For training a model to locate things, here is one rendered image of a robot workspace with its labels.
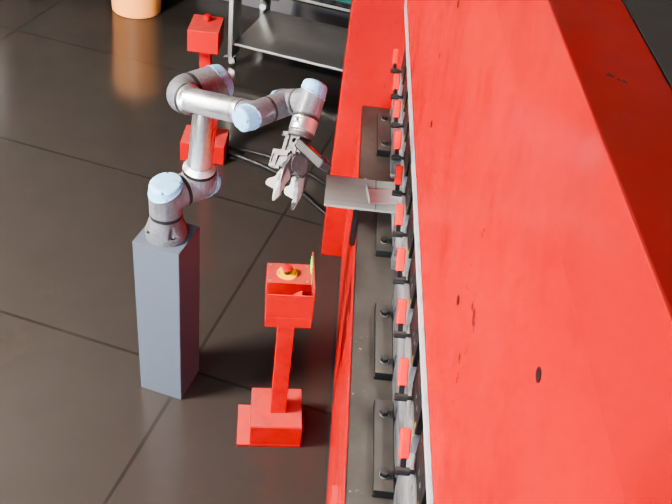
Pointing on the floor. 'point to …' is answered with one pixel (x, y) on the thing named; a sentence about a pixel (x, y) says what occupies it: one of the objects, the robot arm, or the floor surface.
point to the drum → (136, 8)
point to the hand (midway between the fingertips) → (285, 202)
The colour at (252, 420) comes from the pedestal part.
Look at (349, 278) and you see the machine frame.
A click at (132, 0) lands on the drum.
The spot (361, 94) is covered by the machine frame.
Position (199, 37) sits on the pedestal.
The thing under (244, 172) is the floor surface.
